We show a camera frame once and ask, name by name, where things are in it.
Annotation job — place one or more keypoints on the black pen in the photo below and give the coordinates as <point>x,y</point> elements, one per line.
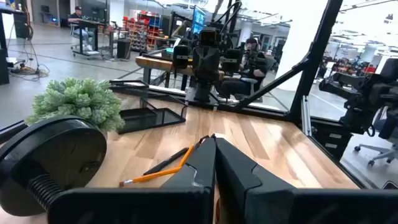
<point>166,161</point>

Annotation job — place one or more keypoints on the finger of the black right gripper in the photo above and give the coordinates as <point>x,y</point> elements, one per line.
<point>231,60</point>
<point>181,57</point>

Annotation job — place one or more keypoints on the black desk lamp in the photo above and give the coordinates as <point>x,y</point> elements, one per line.
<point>62,149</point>

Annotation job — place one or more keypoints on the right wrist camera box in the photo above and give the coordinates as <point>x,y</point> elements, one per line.
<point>208,38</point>

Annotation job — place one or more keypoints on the black cabinet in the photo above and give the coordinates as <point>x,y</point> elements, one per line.
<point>3,68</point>

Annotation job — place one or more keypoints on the grey office chair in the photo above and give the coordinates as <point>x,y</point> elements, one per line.
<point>381,123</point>

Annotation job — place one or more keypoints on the black box on stand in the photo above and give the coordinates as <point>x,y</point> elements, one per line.
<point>21,26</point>

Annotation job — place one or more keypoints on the wooden workbench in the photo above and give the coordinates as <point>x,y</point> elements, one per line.
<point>155,63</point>

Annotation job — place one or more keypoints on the red parts bin shelf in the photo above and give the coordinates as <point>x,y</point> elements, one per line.
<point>140,31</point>

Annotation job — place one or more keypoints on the black aluminium rig frame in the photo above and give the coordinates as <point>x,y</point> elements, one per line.
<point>316,53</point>

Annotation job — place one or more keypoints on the black computer tower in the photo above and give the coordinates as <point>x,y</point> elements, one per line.
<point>123,49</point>

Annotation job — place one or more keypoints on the green succulent in patterned pot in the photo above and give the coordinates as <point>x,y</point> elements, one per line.
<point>77,99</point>

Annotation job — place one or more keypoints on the black standing desk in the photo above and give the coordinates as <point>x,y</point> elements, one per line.
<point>90,23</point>

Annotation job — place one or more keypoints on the black labelled drawer unit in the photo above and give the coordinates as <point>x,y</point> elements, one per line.
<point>320,137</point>

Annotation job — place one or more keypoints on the orange pencil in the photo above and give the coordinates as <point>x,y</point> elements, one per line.
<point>155,175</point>
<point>187,156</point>

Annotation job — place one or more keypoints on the black mesh desk organizer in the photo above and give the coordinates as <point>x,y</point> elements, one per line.
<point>136,118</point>

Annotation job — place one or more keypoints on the person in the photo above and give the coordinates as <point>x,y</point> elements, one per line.
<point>76,15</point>
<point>256,62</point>

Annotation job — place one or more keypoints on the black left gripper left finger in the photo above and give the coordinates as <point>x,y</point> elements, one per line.
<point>192,202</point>

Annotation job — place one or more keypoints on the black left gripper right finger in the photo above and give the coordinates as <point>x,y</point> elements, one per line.
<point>248,202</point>

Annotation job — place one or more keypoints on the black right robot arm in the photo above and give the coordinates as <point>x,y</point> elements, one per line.
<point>202,93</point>

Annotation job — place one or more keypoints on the blue screen monitor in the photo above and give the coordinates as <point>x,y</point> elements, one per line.
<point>199,20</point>

